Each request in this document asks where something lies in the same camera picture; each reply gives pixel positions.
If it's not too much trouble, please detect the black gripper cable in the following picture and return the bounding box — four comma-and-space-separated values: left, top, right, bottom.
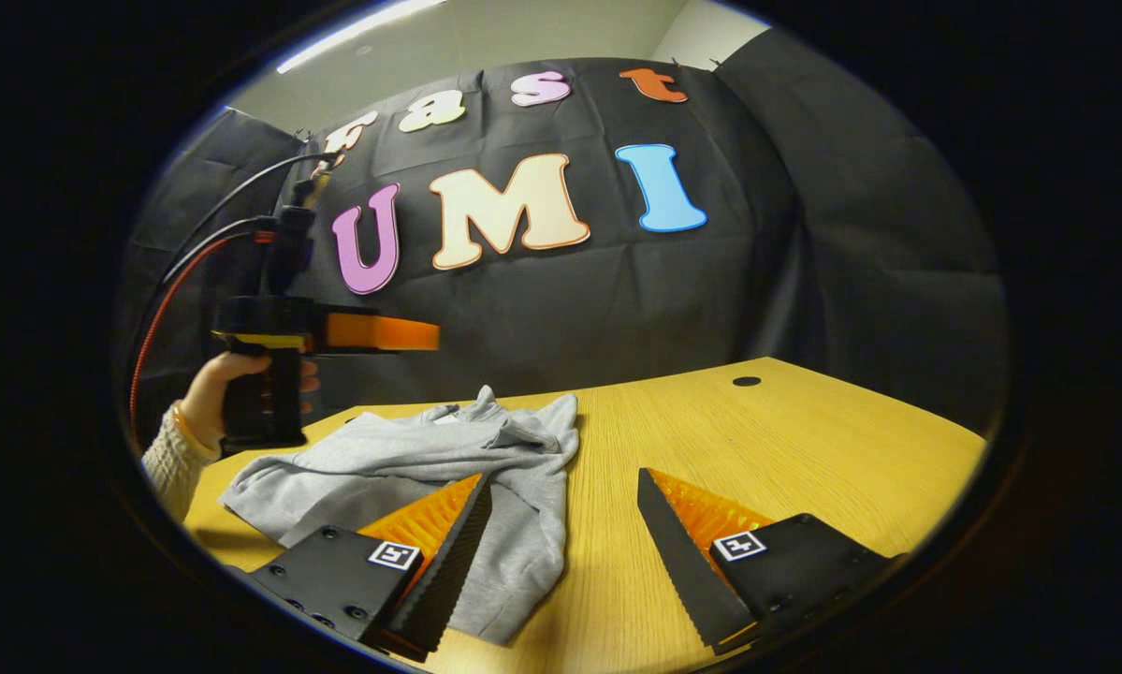
158, 152, 342, 291

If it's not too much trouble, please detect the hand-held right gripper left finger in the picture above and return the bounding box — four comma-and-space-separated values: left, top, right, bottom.
247, 472, 494, 662

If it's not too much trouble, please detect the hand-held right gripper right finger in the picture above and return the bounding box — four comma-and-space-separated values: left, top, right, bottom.
637, 467, 908, 656

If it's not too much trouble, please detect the grey sweatshirt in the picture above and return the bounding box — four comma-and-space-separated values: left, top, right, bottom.
219, 385, 580, 647

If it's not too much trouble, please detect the red gripper cable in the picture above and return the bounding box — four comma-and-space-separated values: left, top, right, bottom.
128, 230, 279, 446

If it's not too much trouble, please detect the black backdrop cloth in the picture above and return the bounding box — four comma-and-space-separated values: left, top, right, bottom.
116, 28, 1008, 441

